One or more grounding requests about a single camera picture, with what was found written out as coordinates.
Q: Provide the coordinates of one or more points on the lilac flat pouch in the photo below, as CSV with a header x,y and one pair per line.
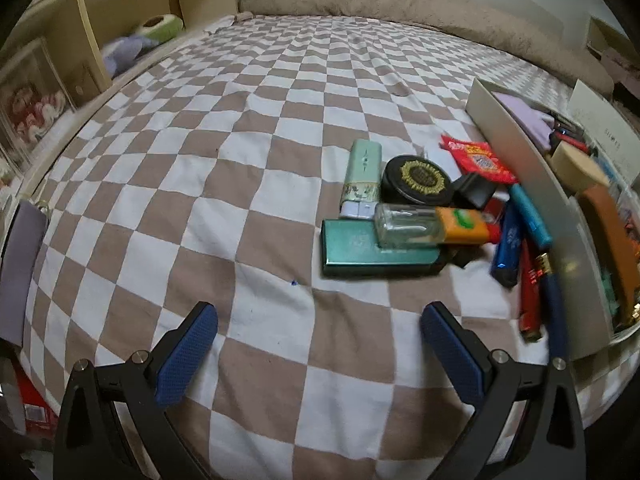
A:
x,y
22,255

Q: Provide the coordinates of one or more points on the black round tin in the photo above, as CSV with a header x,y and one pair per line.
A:
x,y
417,180

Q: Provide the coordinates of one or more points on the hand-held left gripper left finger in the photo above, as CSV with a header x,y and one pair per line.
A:
x,y
187,355

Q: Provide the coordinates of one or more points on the clear display box red doll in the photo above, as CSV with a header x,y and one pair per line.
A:
x,y
30,105

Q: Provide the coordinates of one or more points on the white shallow cardboard box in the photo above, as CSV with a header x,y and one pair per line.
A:
x,y
525,160

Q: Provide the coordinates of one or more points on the green plush toy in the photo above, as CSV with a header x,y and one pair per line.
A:
x,y
161,27

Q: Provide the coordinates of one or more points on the black square cap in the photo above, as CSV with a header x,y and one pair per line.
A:
x,y
475,192

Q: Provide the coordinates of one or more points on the checkered bed sheet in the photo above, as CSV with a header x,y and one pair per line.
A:
x,y
200,160

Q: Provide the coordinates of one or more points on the purple plush toy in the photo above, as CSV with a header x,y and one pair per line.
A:
x,y
122,52

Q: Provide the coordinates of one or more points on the purple notepad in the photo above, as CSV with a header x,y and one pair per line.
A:
x,y
527,117

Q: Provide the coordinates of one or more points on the wooden alcove shelf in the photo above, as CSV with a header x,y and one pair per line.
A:
x,y
597,35

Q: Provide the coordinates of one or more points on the glass bottle orange label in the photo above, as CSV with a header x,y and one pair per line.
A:
x,y
425,225

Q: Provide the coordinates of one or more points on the light blue lighter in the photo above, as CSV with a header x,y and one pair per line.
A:
x,y
530,217

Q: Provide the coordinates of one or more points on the dark blue pen tube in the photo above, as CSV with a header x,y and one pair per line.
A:
x,y
555,305

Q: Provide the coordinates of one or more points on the red packet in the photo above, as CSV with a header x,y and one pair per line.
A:
x,y
477,157

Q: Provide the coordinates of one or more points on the mint green slim box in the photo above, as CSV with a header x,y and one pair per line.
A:
x,y
361,177

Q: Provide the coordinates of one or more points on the dark blue lighter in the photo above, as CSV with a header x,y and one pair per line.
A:
x,y
510,250

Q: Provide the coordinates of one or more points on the oval wooden case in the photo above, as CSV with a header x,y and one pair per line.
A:
x,y
580,167

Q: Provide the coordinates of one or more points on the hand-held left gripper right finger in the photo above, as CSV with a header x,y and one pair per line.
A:
x,y
452,355

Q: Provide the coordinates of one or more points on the brown leather pouch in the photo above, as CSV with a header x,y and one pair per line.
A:
x,y
610,240

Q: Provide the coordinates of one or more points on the teal metal case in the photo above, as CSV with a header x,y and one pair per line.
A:
x,y
360,255

